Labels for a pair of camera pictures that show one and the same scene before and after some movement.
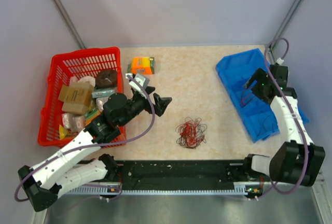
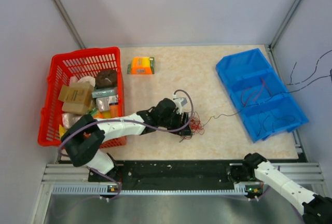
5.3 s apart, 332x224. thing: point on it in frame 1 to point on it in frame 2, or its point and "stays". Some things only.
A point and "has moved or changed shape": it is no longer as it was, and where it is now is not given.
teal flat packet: (102, 93) stays
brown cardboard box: (77, 97) stays
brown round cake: (106, 78) stays
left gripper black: (161, 103) to (184, 120)
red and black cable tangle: (191, 133) has moved or changed shape
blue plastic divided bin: (234, 71) stays
